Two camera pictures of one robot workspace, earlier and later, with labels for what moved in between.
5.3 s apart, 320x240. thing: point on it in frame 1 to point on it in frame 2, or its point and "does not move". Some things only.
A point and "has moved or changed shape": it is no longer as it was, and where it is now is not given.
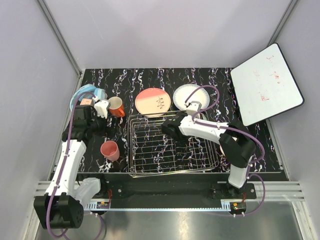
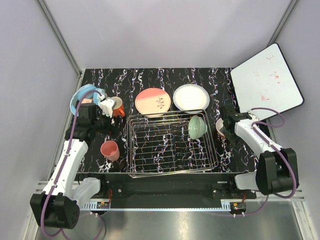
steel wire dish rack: [152, 152] does not move
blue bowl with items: [87, 91] does not move
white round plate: [182, 93] does not move
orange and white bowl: [222, 151] has moved or changed shape
